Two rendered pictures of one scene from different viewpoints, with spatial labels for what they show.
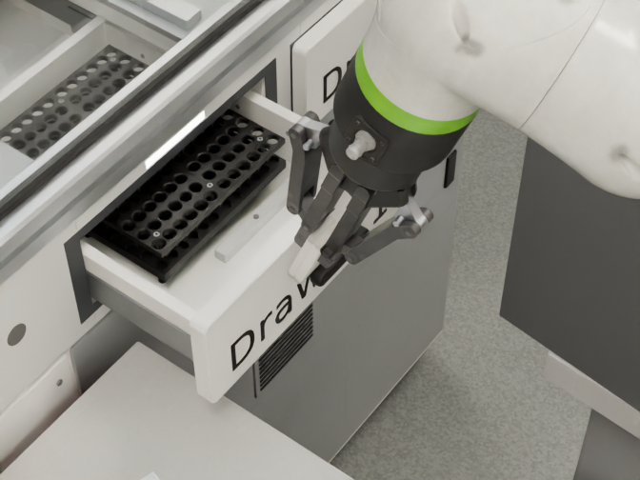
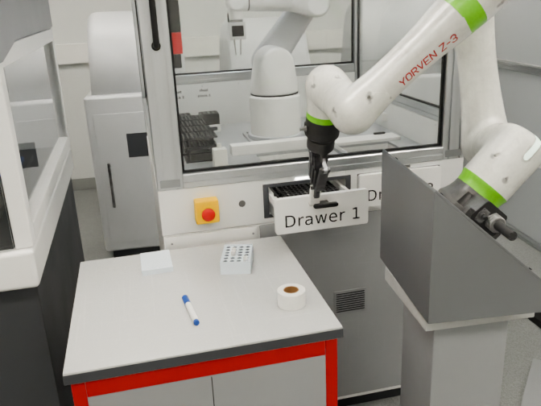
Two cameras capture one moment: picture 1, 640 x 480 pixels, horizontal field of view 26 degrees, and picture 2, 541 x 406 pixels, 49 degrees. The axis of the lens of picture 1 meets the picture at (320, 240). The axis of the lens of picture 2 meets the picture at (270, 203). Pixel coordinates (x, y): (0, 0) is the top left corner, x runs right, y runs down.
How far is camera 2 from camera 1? 115 cm
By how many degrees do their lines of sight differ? 44
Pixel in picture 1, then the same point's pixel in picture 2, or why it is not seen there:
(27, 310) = (246, 197)
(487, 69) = (315, 91)
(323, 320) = (371, 306)
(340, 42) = (376, 181)
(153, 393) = (273, 242)
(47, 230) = (257, 175)
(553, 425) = not seen: outside the picture
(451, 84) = (311, 99)
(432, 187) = not seen: hidden behind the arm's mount
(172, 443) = (266, 250)
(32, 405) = (242, 234)
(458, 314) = not seen: hidden behind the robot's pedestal
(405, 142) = (311, 126)
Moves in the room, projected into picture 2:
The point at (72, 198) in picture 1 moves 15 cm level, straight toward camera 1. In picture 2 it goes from (267, 171) to (245, 184)
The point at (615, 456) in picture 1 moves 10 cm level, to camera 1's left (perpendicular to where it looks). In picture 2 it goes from (407, 326) to (376, 316)
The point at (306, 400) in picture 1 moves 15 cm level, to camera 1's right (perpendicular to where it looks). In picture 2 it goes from (361, 341) to (398, 355)
